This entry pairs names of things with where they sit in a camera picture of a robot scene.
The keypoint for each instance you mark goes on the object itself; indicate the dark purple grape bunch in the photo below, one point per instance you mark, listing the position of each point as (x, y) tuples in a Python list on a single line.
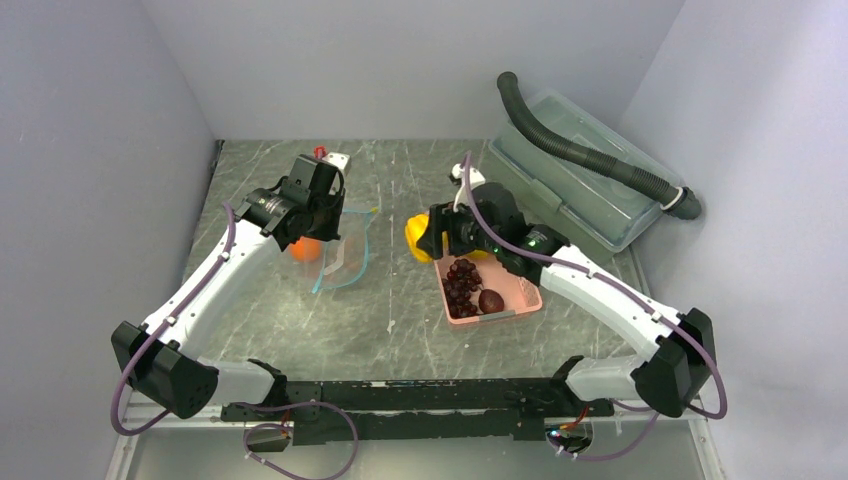
[(461, 285)]

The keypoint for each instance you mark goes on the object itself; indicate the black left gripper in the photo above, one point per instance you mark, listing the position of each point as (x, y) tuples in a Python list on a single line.
[(336, 197)]

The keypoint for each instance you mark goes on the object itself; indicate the green lidded storage box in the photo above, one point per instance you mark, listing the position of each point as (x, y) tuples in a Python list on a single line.
[(599, 215)]

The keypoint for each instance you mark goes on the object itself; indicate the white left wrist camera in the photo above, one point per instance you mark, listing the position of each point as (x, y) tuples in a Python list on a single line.
[(340, 160)]

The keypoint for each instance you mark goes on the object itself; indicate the orange fruit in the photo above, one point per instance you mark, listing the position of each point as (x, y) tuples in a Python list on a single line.
[(306, 250)]

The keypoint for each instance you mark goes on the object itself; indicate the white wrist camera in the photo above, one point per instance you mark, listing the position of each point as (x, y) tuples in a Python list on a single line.
[(340, 160), (466, 180)]

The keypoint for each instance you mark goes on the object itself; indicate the pink perforated plastic basket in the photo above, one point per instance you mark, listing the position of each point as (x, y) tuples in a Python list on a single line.
[(521, 297)]

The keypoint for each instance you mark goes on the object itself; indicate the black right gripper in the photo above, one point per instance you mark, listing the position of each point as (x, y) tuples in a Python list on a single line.
[(432, 239)]

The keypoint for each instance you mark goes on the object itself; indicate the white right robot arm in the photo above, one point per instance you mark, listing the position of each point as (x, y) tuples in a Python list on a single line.
[(673, 368)]

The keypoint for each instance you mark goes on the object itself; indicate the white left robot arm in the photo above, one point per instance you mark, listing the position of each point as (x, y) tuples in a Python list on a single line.
[(162, 357)]

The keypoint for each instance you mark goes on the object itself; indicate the clear zip top bag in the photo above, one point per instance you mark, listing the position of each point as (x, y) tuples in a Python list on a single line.
[(344, 261)]

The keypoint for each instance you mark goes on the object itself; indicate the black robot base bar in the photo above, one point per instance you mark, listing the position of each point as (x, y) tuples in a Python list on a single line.
[(519, 408)]

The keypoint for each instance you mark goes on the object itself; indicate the dark red round fruit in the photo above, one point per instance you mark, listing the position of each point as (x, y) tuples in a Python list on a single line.
[(490, 302)]

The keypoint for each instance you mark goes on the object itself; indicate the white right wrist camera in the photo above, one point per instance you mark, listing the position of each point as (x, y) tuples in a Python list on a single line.
[(466, 180)]

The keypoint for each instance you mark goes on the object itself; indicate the yellow mango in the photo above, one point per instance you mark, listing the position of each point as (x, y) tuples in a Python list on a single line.
[(476, 256)]

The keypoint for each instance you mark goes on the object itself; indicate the yellow bell pepper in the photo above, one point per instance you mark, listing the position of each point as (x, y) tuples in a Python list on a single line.
[(417, 236)]

